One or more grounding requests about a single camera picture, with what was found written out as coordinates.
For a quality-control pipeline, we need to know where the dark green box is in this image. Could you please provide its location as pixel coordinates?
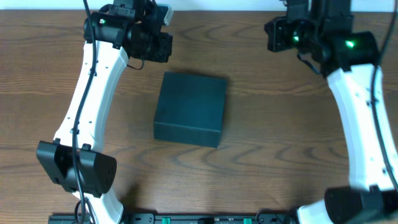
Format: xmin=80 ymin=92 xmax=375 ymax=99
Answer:
xmin=153 ymin=72 xmax=228 ymax=148

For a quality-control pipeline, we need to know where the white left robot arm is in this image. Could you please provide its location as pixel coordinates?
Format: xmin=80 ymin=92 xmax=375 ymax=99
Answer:
xmin=36 ymin=1 xmax=174 ymax=223

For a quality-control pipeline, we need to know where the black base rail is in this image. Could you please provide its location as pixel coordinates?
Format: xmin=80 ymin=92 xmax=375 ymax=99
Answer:
xmin=47 ymin=212 xmax=296 ymax=224

